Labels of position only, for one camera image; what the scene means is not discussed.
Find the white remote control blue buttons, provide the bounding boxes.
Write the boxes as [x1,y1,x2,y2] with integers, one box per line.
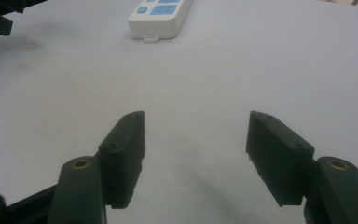
[127,0,194,43]

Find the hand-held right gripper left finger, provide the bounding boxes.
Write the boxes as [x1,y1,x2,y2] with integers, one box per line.
[47,110,146,224]

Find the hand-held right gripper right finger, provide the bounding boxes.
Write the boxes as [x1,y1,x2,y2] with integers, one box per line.
[245,110,358,224]

